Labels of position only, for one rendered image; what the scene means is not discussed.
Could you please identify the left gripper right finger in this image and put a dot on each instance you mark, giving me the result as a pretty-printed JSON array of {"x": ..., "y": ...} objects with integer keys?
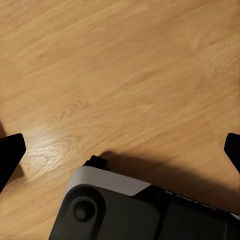
[{"x": 232, "y": 149}]

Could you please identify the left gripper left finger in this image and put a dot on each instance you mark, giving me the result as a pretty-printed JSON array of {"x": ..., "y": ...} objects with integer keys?
[{"x": 12, "y": 149}]

